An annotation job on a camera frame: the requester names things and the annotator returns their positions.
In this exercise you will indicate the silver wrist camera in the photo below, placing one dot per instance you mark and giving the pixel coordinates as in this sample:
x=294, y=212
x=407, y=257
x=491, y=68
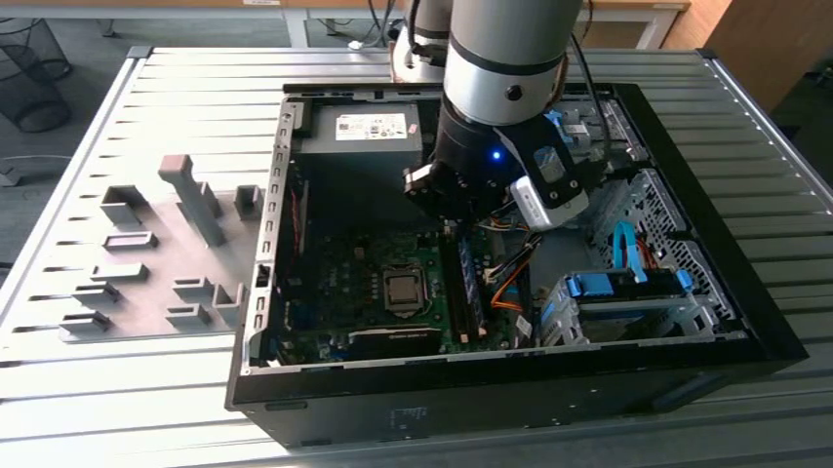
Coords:
x=539, y=209

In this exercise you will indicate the grey power supply unit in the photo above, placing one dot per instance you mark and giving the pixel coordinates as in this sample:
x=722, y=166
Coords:
x=364, y=141

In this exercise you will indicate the green motherboard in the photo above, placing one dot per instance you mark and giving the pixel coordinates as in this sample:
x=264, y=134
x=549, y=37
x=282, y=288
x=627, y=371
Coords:
x=338, y=292

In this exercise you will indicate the silver side camera bracket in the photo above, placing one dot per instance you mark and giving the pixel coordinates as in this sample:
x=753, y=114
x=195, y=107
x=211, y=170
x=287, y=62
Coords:
x=416, y=180

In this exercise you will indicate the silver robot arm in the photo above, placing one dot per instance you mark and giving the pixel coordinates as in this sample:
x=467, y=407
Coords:
x=507, y=49

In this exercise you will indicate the grey metal drive cage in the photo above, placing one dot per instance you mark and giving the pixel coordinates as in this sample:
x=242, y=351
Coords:
x=627, y=141

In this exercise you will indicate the black PC case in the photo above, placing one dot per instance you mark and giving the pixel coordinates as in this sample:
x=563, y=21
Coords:
x=455, y=404

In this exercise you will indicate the grey metal disk bay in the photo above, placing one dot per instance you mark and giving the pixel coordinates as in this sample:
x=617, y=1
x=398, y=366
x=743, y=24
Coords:
x=634, y=302

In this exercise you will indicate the grey parts rack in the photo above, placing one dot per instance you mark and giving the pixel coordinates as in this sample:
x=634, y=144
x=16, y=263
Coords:
x=163, y=234

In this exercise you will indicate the white framed wooden desk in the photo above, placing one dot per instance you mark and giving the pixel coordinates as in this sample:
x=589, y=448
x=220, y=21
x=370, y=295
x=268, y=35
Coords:
x=296, y=29
x=654, y=22

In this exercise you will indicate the black RAM slot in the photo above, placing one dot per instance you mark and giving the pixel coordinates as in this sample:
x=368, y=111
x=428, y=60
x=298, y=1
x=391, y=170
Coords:
x=448, y=283

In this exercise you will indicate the CPU with silver top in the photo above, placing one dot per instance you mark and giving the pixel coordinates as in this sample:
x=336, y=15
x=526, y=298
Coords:
x=402, y=288

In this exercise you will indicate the brown wooden cabinet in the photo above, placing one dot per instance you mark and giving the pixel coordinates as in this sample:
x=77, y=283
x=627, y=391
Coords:
x=767, y=49

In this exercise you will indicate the hard disk in blue carrier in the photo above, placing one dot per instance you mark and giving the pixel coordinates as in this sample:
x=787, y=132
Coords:
x=589, y=285

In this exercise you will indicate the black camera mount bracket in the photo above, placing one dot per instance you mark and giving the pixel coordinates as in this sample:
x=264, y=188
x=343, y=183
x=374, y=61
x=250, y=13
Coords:
x=514, y=141

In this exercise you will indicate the black graphics card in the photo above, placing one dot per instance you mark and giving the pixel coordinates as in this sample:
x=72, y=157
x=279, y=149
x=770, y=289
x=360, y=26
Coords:
x=396, y=341

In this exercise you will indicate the blue plastic drive latch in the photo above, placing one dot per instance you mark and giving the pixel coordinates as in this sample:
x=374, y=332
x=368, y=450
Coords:
x=551, y=118

